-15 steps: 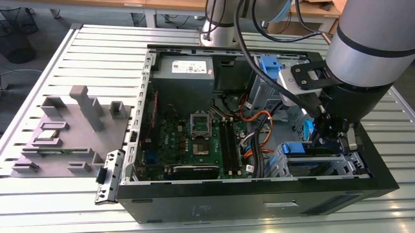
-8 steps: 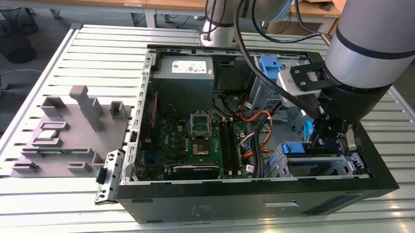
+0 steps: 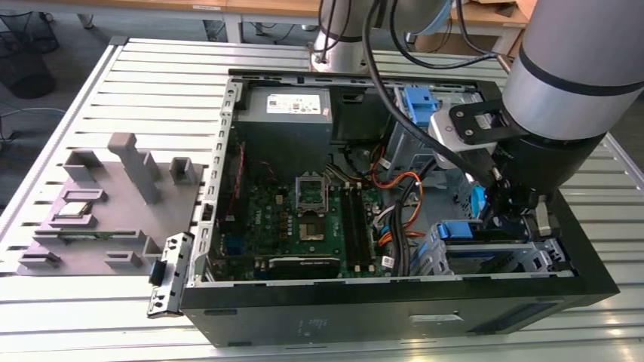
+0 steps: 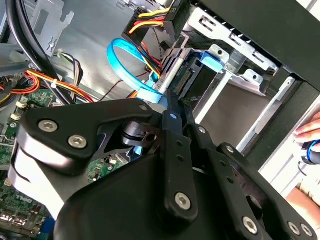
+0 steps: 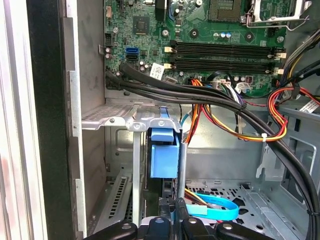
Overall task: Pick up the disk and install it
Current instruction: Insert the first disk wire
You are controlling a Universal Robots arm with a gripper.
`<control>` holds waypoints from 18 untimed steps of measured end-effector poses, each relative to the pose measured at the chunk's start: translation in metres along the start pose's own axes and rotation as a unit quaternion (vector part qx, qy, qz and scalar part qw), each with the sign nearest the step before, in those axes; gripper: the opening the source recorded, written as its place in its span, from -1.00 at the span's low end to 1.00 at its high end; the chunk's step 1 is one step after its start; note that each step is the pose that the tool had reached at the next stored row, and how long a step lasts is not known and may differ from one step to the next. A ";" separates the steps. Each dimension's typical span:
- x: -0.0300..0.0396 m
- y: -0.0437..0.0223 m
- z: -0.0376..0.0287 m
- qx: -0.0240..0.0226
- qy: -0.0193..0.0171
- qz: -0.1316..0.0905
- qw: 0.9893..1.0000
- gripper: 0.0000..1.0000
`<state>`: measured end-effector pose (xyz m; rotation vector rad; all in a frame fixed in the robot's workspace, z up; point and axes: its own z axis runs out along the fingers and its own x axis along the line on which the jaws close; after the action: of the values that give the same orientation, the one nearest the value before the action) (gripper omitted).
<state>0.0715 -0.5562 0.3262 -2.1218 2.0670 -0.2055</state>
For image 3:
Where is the blue data wire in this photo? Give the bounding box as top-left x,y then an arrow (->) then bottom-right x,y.
469,183 -> 487,220

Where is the hard disk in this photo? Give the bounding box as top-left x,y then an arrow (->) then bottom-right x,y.
411,220 -> 537,265

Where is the metal disk bay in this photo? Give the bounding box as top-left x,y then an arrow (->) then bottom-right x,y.
409,220 -> 571,278

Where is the metal optical drive cage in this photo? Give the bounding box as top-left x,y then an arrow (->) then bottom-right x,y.
386,84 -> 499,189

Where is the blue drive latch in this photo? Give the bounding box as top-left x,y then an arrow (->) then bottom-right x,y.
401,86 -> 437,129

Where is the wooden desk with white legs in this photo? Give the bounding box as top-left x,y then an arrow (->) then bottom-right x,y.
411,0 -> 531,57

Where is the black fan shroud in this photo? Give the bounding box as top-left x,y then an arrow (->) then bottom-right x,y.
330,86 -> 395,144

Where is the black RAM slot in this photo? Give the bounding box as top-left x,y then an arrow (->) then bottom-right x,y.
338,181 -> 361,273
354,181 -> 375,272

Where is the metal socket cover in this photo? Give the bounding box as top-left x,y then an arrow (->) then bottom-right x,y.
294,171 -> 330,214

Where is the CPU socket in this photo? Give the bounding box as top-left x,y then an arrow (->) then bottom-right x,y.
297,214 -> 330,242

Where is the grey power supply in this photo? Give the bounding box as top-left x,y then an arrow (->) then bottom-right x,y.
234,85 -> 335,167

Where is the black graphics card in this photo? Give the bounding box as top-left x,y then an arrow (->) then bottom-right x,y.
253,256 -> 341,280

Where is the black PC case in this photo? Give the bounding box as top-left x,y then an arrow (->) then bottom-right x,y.
178,68 -> 619,348

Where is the green motherboard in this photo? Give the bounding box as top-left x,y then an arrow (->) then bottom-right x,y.
215,176 -> 387,280

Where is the long wooden desk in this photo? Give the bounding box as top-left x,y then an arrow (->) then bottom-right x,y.
74,0 -> 322,42

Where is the metal expansion slot latch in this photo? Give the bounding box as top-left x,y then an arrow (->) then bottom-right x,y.
145,232 -> 194,320

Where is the grey parts rack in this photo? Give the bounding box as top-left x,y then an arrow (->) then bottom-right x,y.
17,132 -> 210,278

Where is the green RAM stick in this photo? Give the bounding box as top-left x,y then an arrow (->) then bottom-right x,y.
58,232 -> 115,241

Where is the silver CPU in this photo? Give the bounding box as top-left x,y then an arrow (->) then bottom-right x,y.
53,198 -> 94,222

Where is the black mesh waste bin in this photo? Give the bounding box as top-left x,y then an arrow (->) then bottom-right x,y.
0,11 -> 59,100

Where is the silver camera bracket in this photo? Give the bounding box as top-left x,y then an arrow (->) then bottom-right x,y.
531,194 -> 554,238

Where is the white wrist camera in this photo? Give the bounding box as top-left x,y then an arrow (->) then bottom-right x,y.
427,101 -> 509,170

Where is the orange red wire bundle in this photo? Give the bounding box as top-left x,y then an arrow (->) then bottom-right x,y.
370,152 -> 426,192

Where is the thick black cable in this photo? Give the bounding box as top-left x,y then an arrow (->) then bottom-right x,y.
389,160 -> 438,277

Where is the multicolour wire bundle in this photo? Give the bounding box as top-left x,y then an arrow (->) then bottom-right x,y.
374,188 -> 427,252

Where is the black camera cable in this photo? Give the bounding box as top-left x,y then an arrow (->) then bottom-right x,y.
361,0 -> 497,188

